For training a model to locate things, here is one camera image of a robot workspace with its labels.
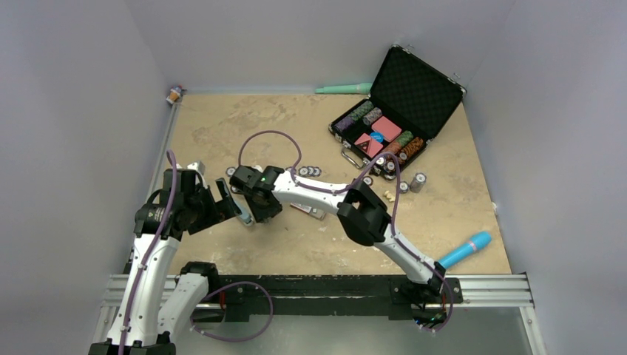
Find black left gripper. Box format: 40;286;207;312
184;177;240;234

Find light blue stapler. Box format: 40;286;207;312
235;200;254;227

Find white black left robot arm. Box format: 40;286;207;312
89;164;241;354

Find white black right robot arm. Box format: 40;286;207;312
229;166;445;301

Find poker chip row right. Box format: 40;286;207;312
226;166;322;178

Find cream chess piece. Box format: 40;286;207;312
383;191;396;203

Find blue dealer button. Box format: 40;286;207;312
370;132;384;143

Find pink card deck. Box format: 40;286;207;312
371;116;402;142

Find mint green tube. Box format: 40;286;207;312
315;83;373;95

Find poker chip far right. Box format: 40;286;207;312
399;172;427;194

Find black poker chip case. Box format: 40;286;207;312
328;45;466;180

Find blue pen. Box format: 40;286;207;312
438;231;492;269

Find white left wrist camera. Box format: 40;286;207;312
186;160;206;185

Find aluminium frame rail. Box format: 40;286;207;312
90;103;547;355

